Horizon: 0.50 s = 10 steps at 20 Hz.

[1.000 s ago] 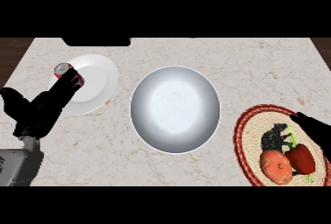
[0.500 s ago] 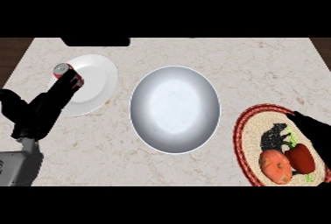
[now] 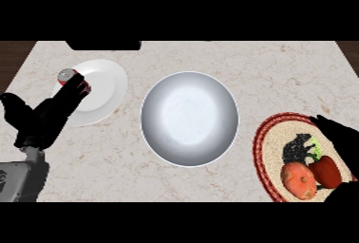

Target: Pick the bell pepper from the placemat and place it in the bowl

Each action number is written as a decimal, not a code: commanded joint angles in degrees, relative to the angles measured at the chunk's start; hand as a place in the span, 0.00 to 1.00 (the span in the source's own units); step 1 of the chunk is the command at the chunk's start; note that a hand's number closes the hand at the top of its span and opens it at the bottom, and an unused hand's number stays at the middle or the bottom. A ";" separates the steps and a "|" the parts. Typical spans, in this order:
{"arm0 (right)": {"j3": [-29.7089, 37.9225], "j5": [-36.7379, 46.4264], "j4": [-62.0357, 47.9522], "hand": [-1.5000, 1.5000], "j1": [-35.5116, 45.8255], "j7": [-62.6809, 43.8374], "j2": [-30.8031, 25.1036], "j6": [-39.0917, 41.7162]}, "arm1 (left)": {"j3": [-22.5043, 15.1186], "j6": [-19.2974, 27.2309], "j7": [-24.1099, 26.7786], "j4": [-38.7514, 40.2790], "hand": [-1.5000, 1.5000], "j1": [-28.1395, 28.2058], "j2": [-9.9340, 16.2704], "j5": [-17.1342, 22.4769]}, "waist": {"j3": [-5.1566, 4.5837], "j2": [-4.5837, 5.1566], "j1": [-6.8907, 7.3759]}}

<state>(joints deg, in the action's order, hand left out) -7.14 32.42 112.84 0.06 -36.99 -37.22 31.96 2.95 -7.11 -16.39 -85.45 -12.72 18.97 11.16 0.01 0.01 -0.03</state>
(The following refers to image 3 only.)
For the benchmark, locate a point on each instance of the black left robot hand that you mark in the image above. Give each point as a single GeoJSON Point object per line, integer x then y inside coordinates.
{"type": "Point", "coordinates": [45, 117]}

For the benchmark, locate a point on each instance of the black appliance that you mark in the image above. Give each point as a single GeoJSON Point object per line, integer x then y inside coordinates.
{"type": "Point", "coordinates": [102, 45]}

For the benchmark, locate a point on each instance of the red can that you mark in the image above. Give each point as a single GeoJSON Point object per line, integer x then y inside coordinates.
{"type": "Point", "coordinates": [66, 75]}

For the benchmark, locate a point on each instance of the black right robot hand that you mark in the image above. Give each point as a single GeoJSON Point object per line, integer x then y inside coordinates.
{"type": "Point", "coordinates": [345, 142]}

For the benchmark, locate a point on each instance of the grey bowl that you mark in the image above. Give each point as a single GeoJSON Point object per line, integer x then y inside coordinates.
{"type": "Point", "coordinates": [190, 118]}

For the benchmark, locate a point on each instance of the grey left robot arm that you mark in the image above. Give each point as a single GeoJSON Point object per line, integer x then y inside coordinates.
{"type": "Point", "coordinates": [18, 180]}

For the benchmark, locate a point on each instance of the white plate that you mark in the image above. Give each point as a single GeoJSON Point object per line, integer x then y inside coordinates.
{"type": "Point", "coordinates": [104, 85]}

